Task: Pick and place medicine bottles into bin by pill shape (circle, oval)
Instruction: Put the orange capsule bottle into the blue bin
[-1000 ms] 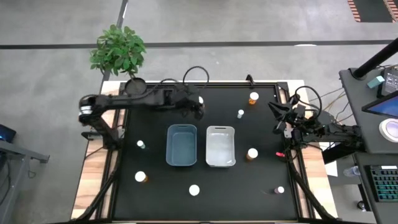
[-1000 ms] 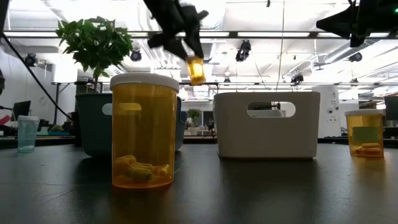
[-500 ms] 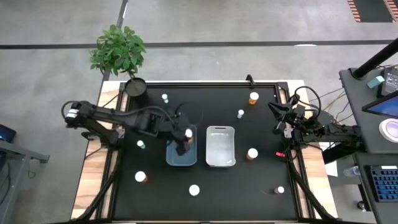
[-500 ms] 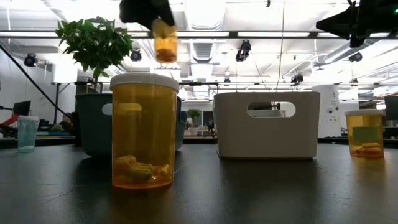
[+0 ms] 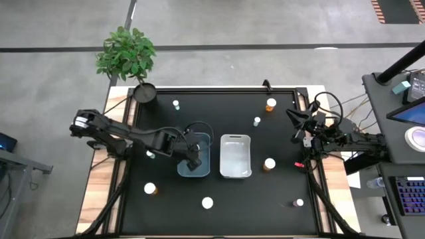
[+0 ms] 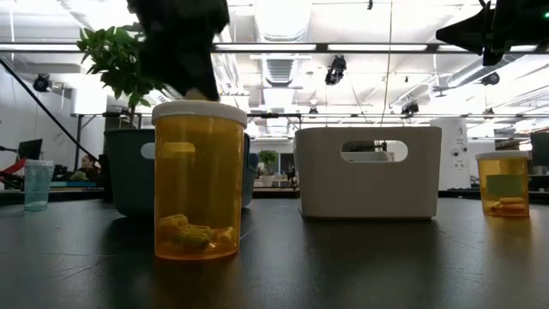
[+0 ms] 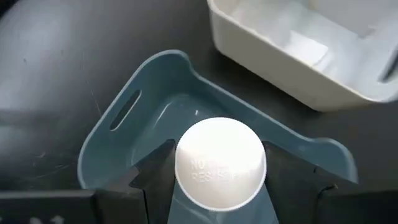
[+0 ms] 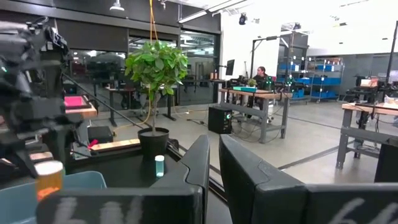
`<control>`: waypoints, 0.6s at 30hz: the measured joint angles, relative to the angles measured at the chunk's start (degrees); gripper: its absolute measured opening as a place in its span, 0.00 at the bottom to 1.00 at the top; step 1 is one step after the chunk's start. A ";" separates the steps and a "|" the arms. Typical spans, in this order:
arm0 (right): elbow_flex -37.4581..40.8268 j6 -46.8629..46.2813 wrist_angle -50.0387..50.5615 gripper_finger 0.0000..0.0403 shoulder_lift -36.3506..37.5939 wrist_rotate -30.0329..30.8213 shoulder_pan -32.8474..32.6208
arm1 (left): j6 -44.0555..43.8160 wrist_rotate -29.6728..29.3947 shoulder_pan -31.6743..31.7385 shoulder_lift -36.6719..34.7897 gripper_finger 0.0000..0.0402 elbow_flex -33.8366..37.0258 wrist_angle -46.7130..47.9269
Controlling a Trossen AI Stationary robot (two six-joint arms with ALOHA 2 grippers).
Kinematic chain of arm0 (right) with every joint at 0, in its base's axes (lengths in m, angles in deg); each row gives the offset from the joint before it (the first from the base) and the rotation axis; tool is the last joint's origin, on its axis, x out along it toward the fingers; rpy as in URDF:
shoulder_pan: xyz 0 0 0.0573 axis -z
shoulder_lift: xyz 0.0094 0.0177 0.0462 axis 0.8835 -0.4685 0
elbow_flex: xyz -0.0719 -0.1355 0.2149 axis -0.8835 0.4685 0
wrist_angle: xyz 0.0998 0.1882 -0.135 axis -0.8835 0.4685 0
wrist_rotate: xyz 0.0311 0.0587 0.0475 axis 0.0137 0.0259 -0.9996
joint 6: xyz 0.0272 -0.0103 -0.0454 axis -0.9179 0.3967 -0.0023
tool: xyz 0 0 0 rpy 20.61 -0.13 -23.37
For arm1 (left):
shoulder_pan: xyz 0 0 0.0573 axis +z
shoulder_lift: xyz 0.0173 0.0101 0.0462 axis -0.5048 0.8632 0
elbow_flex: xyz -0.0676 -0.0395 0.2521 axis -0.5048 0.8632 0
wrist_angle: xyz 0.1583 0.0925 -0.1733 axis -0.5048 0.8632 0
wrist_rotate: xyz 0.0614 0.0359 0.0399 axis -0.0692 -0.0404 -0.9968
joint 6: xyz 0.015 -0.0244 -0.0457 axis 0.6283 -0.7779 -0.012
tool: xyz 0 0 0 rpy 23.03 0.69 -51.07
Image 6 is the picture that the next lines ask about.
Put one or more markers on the teal pill bottle white cap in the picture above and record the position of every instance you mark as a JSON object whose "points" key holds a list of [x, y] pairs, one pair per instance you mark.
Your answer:
{"points": [[38, 184]]}

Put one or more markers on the green artificial plant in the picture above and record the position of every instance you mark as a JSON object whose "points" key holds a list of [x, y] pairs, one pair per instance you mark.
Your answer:
{"points": [[116, 64]]}

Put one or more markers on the small background potted plant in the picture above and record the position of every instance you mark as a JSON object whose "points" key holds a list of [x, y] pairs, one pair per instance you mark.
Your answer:
{"points": [[268, 156]]}

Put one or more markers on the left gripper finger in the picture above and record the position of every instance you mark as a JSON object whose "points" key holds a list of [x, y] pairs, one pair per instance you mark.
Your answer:
{"points": [[156, 64], [199, 68]]}

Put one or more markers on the person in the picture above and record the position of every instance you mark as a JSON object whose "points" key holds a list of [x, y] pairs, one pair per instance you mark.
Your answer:
{"points": [[89, 168]]}

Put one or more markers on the black horizontal background rail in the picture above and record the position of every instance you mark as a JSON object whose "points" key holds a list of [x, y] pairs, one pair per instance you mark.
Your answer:
{"points": [[274, 115]]}

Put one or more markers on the black diagonal frame strut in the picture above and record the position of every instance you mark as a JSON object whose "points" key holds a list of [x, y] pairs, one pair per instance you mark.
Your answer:
{"points": [[43, 109]]}

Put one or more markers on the black hanging camera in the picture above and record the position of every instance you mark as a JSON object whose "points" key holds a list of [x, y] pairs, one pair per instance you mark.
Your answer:
{"points": [[336, 68]]}

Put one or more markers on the black plant pot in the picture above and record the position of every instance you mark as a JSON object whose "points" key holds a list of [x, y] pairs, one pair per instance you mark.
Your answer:
{"points": [[105, 180]]}

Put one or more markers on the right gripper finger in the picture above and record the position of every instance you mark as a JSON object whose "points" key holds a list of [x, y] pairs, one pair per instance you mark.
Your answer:
{"points": [[465, 32], [492, 56]]}

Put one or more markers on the black ceiling spotlight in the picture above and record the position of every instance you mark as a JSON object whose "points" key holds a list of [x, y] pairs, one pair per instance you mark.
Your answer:
{"points": [[409, 107], [43, 83], [490, 78]]}

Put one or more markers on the blue-grey plastic bin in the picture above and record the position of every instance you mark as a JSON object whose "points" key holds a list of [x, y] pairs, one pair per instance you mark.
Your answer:
{"points": [[128, 180]]}

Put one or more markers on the black beam with light strips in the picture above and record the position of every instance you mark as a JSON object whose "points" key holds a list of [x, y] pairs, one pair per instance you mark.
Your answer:
{"points": [[321, 47]]}

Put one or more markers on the amber pill bottle white cap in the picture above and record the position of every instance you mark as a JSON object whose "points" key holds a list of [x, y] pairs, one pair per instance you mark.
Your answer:
{"points": [[504, 171], [199, 180]]}

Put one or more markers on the white round pillar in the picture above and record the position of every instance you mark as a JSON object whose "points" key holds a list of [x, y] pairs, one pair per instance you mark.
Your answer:
{"points": [[450, 154]]}

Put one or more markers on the white plastic bin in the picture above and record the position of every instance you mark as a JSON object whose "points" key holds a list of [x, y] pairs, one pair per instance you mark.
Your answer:
{"points": [[369, 193]]}

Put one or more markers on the dark computer monitor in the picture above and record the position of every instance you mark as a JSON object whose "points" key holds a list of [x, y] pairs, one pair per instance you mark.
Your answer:
{"points": [[30, 149], [540, 148]]}

